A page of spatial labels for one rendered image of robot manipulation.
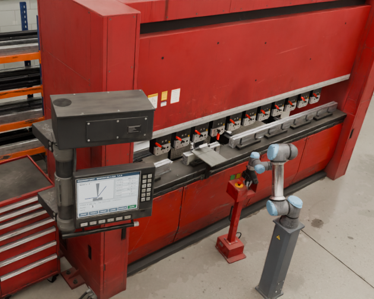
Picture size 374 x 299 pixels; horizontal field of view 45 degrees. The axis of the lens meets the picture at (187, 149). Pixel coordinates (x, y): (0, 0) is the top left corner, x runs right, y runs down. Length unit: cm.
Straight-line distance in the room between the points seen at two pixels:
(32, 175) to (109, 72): 118
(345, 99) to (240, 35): 212
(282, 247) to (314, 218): 148
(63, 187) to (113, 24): 94
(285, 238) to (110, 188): 162
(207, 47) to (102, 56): 105
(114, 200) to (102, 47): 86
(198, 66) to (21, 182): 155
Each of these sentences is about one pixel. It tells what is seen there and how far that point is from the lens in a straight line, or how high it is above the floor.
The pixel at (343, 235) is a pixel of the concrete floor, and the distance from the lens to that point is 501.
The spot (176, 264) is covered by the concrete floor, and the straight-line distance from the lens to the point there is 420.
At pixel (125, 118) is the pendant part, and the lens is 233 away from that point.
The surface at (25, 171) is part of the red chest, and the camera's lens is 359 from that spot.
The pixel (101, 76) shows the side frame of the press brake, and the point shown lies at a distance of 270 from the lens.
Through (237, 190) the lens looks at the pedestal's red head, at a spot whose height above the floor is 77.
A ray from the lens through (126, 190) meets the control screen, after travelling 255.
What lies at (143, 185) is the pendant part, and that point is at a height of 148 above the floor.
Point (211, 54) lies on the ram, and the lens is 350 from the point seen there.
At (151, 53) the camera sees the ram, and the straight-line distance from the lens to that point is 312.
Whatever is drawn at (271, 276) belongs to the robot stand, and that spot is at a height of 26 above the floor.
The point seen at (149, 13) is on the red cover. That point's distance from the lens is 299.
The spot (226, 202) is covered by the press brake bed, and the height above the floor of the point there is 35.
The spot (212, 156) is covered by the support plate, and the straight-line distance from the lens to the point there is 381.
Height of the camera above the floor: 299
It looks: 31 degrees down
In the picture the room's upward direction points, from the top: 7 degrees clockwise
